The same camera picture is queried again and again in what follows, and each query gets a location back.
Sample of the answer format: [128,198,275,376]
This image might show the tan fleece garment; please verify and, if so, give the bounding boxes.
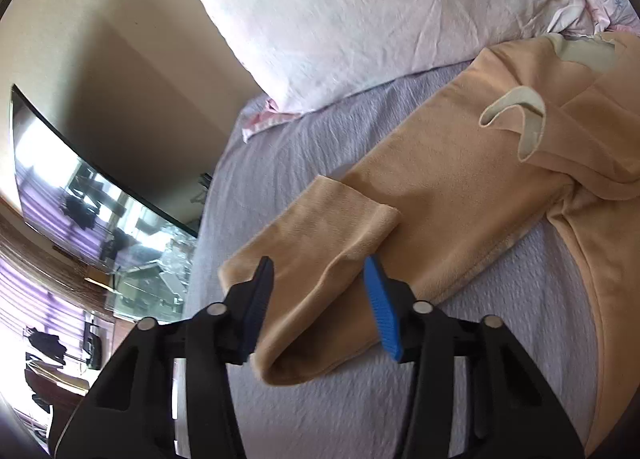
[219,32,639,451]

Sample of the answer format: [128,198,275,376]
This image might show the black flat television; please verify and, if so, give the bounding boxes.
[11,86,196,283]

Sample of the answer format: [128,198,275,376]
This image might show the lavender bed sheet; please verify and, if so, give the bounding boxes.
[171,56,609,459]

